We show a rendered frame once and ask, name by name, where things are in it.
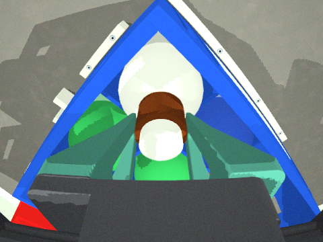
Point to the white bottle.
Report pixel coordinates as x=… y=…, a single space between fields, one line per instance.
x=160 y=86

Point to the blue plastic bottle crate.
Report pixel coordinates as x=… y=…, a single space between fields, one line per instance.
x=295 y=201

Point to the red crate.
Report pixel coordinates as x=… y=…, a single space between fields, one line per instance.
x=30 y=216

